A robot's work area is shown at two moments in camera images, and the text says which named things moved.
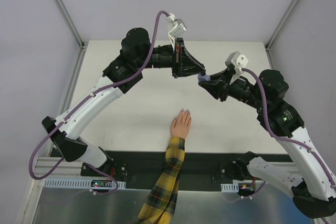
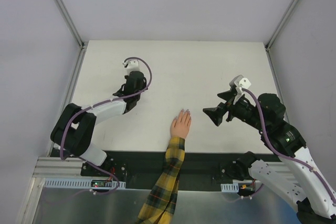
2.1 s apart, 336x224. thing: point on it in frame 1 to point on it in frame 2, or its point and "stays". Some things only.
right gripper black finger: (219, 75) to (227, 95)
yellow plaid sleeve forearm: (159, 205) stays
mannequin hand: (180, 126) stays
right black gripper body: (224, 86) to (228, 111)
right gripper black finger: (216, 88) to (216, 114)
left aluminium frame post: (69, 20) stays
